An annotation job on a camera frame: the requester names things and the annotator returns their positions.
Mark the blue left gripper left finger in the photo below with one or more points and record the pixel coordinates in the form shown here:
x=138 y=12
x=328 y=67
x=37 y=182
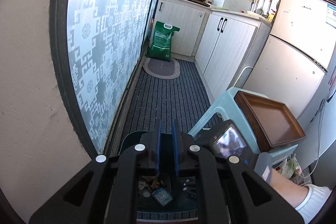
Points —
x=157 y=151

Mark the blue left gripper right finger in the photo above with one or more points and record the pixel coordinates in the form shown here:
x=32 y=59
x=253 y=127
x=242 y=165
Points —
x=176 y=145

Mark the blue cartoon tissue pack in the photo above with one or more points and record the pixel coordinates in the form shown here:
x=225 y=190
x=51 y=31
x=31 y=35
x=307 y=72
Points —
x=162 y=196

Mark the dark teal trash bin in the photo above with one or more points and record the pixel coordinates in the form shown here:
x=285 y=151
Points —
x=137 y=179

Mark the bag of trash on floor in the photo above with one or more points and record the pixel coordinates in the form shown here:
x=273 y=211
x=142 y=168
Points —
x=290 y=168

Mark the white kitchen base cabinet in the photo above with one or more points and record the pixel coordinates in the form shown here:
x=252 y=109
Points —
x=225 y=45

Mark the striped dark floor runner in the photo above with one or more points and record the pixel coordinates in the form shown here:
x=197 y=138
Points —
x=184 y=98

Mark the light green plastic stool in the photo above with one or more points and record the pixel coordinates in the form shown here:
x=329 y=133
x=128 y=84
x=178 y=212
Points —
x=226 y=106

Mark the grey oval floor mat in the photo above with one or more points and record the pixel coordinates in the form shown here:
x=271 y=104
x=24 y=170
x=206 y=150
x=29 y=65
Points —
x=161 y=69

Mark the brown wooden tray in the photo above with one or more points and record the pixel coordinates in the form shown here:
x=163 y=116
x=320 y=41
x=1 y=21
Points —
x=272 y=122

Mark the green rice bag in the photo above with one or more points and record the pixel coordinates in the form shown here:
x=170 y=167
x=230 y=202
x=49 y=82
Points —
x=161 y=43

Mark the white knit right sleeve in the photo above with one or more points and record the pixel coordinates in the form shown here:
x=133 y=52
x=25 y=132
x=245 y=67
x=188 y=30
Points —
x=313 y=202

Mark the white refrigerator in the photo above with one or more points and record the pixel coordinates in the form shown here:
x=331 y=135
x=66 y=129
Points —
x=297 y=60

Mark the frosted patterned sliding door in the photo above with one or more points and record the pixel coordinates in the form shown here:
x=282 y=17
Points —
x=95 y=47

